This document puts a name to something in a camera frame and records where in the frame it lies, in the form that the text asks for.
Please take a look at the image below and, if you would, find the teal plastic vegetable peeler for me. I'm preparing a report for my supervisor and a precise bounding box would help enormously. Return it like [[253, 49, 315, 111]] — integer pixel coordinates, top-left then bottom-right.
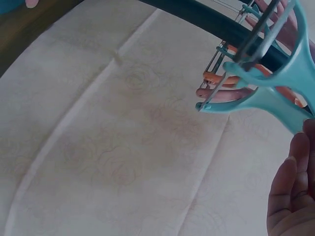
[[222, 0, 315, 136]]

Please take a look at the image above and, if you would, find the person's right hand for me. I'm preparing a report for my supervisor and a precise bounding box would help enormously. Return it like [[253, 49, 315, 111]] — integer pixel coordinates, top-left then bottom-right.
[[267, 118, 315, 236]]

